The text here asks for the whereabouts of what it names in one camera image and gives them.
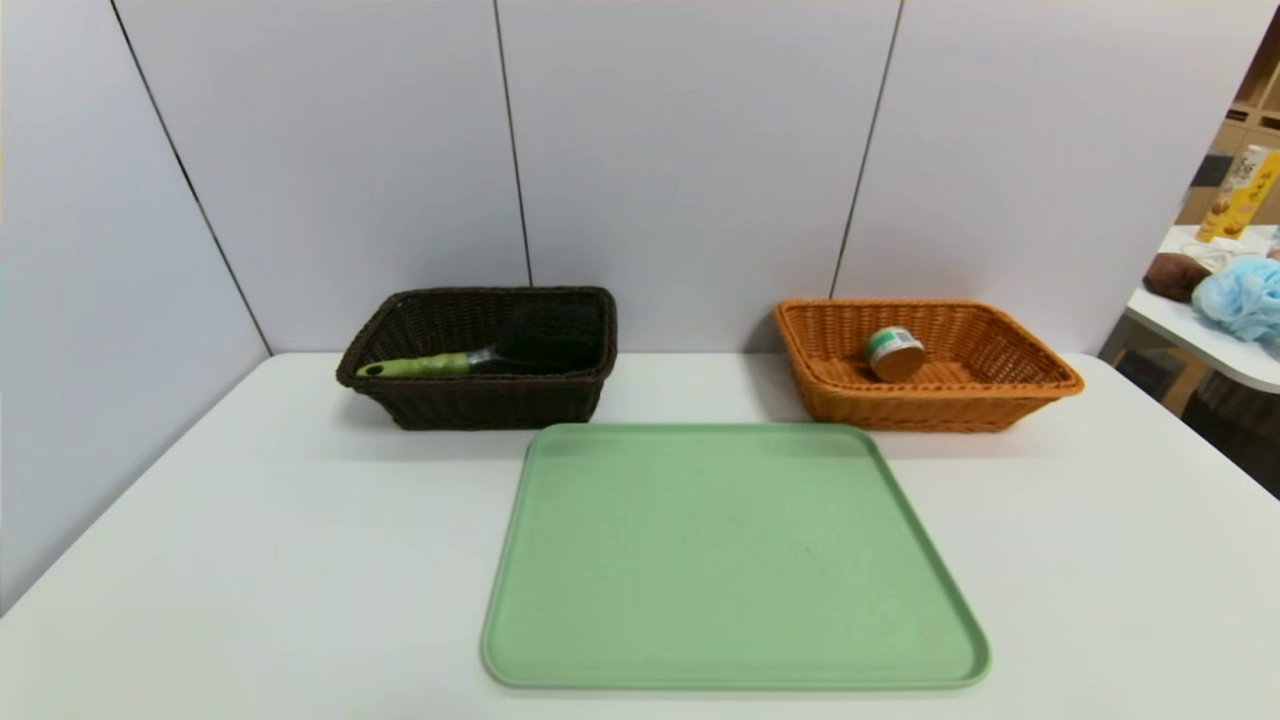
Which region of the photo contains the light green plastic tray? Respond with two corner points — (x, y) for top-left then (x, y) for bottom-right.
(480, 422), (991, 691)

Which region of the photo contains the blue mesh bath sponge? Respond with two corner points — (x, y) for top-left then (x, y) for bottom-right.
(1191, 253), (1280, 346)

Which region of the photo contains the orange wicker basket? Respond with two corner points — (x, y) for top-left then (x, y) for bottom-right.
(772, 298), (1084, 433)

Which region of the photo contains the white plastic bag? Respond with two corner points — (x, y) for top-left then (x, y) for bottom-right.
(1183, 238), (1263, 273)

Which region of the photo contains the green handled black bristle brush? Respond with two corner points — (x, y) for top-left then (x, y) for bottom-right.
(355, 300), (604, 380)

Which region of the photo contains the gold lid tin can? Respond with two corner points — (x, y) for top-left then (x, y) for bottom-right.
(864, 326), (927, 383)

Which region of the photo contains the wooden shelf unit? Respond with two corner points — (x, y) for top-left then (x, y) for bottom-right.
(1175, 20), (1280, 226)

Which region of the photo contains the brown round object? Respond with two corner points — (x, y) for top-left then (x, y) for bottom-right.
(1143, 252), (1213, 303)

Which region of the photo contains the yellow snack box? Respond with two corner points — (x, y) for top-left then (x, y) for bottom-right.
(1196, 144), (1280, 244)

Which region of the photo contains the dark brown wicker basket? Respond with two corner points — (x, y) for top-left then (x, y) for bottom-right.
(335, 286), (618, 432)

